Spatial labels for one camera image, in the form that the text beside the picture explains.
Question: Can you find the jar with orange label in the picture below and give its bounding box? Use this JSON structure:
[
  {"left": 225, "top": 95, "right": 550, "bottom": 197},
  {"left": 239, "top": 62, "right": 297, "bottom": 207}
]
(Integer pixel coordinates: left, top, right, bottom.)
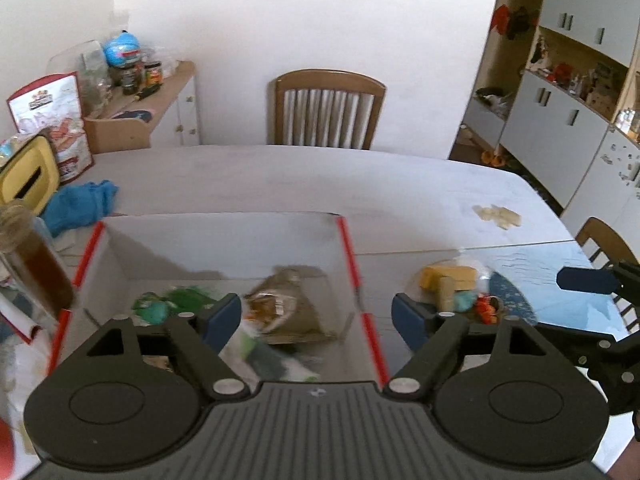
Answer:
[{"left": 143, "top": 59, "right": 165, "bottom": 89}]

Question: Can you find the white plastic bag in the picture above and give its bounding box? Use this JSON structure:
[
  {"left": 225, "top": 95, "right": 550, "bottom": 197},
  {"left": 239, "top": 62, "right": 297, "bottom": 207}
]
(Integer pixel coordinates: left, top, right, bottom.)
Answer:
[{"left": 0, "top": 330, "right": 56, "bottom": 461}]

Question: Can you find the blue round plush toy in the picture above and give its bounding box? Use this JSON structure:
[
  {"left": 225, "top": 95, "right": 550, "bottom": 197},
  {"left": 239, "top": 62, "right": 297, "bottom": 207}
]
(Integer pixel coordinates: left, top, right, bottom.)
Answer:
[{"left": 102, "top": 31, "right": 144, "bottom": 69}]

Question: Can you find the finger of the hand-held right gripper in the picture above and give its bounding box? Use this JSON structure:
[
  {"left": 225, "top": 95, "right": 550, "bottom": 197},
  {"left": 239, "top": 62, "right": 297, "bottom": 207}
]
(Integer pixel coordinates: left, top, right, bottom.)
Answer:
[
  {"left": 556, "top": 259, "right": 640, "bottom": 332},
  {"left": 534, "top": 322, "right": 628, "bottom": 370}
]

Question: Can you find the dark glass jar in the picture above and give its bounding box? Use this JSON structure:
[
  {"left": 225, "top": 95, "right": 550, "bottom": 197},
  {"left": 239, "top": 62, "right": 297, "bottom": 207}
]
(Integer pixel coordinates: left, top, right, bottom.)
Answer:
[{"left": 109, "top": 62, "right": 144, "bottom": 96}]

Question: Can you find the black hanging bag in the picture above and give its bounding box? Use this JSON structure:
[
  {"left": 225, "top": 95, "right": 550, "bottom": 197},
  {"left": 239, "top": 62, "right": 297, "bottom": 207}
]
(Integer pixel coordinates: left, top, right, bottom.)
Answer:
[{"left": 505, "top": 5, "right": 541, "bottom": 41}]

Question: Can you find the brown crinkled wrapper bag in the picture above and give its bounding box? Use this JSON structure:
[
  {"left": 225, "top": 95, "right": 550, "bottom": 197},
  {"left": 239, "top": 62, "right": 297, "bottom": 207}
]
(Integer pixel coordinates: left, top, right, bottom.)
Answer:
[{"left": 243, "top": 265, "right": 352, "bottom": 346}]

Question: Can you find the glass jar with brown liquid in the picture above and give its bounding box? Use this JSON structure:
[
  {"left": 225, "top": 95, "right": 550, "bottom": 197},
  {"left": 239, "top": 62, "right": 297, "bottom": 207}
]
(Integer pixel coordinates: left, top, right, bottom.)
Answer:
[{"left": 0, "top": 203, "right": 76, "bottom": 319}]

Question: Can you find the green and white packet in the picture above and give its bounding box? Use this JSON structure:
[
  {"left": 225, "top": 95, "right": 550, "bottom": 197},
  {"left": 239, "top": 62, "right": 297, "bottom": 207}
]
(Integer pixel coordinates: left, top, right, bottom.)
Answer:
[{"left": 220, "top": 322, "right": 322, "bottom": 384}]

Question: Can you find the wooden chair with curved back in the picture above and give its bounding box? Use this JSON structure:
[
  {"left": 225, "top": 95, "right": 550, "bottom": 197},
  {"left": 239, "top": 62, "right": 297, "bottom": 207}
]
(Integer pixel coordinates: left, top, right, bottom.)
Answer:
[{"left": 573, "top": 216, "right": 640, "bottom": 334}]

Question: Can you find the white and wood wall cabinet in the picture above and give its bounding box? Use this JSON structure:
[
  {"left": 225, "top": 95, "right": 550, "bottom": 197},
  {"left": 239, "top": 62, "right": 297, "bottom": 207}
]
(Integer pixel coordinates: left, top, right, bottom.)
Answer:
[{"left": 447, "top": 0, "right": 640, "bottom": 242}]

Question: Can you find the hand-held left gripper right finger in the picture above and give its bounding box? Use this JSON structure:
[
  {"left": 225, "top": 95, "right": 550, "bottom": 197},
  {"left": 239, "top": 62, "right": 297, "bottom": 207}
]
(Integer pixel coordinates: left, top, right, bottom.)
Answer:
[{"left": 382, "top": 293, "right": 572, "bottom": 404}]

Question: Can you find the red small toy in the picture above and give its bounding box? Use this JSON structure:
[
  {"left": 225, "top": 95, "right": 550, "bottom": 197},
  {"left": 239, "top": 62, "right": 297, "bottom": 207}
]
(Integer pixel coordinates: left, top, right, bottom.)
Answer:
[{"left": 472, "top": 293, "right": 504, "bottom": 325}]

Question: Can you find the yellow sponge block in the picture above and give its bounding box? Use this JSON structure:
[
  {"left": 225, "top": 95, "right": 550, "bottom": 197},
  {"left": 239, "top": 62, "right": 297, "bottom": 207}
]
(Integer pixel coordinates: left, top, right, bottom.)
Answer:
[{"left": 418, "top": 263, "right": 479, "bottom": 292}]

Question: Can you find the cartoon plush doll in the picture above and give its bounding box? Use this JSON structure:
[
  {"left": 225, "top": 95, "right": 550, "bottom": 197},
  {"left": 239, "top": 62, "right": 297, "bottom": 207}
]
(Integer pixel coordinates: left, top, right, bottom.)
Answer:
[{"left": 130, "top": 290, "right": 174, "bottom": 325}]

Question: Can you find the hanging figure toy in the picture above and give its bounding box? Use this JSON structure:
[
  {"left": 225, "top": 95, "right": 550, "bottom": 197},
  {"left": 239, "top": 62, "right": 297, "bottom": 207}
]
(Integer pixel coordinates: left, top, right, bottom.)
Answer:
[{"left": 528, "top": 34, "right": 551, "bottom": 71}]

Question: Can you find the red and white cardboard box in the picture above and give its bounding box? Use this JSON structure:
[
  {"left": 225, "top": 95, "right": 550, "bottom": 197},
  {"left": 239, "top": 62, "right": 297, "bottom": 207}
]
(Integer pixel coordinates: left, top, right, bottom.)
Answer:
[{"left": 47, "top": 211, "right": 392, "bottom": 391}]

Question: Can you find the beige cylinder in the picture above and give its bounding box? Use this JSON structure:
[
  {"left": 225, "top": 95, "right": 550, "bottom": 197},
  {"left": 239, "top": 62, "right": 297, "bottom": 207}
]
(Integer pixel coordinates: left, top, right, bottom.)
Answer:
[{"left": 433, "top": 279, "right": 456, "bottom": 311}]

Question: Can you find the open brown cardboard box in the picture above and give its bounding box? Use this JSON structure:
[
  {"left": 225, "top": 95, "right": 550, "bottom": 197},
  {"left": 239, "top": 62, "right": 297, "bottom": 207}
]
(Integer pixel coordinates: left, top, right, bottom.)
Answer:
[{"left": 83, "top": 108, "right": 152, "bottom": 154}]

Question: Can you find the yellow box with slot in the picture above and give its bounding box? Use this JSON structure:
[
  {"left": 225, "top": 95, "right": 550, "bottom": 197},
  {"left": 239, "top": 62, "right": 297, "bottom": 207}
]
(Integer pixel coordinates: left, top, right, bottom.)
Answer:
[{"left": 0, "top": 132, "right": 61, "bottom": 219}]

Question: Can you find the blue cloth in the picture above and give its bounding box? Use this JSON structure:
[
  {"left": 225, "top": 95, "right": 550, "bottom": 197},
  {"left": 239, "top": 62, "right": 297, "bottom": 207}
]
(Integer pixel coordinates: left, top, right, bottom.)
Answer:
[{"left": 38, "top": 178, "right": 121, "bottom": 239}]

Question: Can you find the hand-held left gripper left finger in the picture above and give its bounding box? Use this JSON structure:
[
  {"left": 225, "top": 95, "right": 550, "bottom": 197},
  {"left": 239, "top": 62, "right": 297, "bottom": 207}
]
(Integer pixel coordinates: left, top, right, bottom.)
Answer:
[{"left": 74, "top": 293, "right": 250, "bottom": 403}]

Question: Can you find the wooden slat-back chair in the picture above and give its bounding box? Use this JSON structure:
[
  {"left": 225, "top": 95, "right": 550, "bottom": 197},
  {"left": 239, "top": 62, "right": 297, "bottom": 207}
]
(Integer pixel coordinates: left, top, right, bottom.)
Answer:
[{"left": 267, "top": 68, "right": 388, "bottom": 151}]

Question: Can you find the light blue table mat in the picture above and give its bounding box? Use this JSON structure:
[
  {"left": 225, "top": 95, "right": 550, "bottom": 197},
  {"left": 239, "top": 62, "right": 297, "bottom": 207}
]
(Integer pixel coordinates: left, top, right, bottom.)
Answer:
[{"left": 464, "top": 239, "right": 632, "bottom": 347}]

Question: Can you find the red and white snack bag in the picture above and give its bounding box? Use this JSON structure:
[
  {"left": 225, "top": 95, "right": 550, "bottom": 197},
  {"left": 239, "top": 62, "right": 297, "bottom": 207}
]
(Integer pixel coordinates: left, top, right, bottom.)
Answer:
[{"left": 5, "top": 72, "right": 96, "bottom": 185}]

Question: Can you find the red jacket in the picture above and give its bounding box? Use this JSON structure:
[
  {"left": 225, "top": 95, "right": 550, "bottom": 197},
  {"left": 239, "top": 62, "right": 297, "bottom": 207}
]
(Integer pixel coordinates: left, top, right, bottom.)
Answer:
[{"left": 488, "top": 3, "right": 512, "bottom": 36}]

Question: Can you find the dark blue patterned pouch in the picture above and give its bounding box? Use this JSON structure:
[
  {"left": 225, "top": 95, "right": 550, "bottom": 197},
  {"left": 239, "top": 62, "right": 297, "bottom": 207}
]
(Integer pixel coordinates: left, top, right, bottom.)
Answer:
[{"left": 487, "top": 269, "right": 539, "bottom": 329}]

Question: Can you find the clear plastic bag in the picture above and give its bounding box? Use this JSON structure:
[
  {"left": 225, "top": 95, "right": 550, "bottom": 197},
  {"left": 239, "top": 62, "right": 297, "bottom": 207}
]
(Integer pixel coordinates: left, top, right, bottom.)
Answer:
[{"left": 47, "top": 40, "right": 113, "bottom": 118}]

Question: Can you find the grey plastic bag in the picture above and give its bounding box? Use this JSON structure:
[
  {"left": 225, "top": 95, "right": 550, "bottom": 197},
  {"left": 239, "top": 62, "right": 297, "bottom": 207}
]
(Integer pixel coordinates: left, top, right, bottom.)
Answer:
[{"left": 474, "top": 85, "right": 516, "bottom": 121}]

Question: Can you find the wooden model house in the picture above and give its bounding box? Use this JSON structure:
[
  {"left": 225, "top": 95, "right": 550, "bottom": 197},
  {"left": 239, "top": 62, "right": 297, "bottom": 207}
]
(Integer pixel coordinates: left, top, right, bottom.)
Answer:
[{"left": 587, "top": 62, "right": 621, "bottom": 116}]

